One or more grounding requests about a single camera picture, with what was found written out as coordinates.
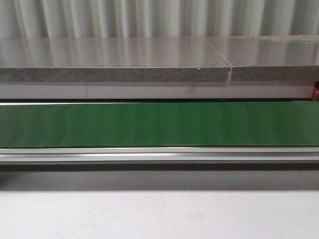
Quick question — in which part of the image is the white pleated curtain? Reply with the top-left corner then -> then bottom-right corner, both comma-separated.
0,0 -> 319,37

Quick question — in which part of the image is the green conveyor belt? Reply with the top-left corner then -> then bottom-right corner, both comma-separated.
0,101 -> 319,147

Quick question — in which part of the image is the aluminium conveyor frame rail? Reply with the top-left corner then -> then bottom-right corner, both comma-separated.
0,146 -> 319,165

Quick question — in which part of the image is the grey stone countertop slab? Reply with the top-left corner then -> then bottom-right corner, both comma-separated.
0,36 -> 319,83

